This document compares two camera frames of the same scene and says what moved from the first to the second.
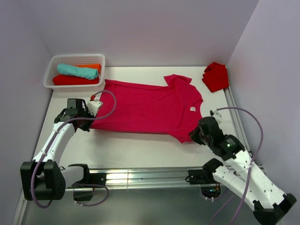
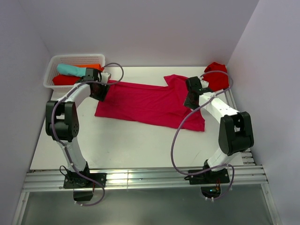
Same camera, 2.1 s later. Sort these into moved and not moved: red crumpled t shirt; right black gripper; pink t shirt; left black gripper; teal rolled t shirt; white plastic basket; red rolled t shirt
Moved: left black gripper; pink t shirt; right black gripper
Not moved: red rolled t shirt; red crumpled t shirt; white plastic basket; teal rolled t shirt
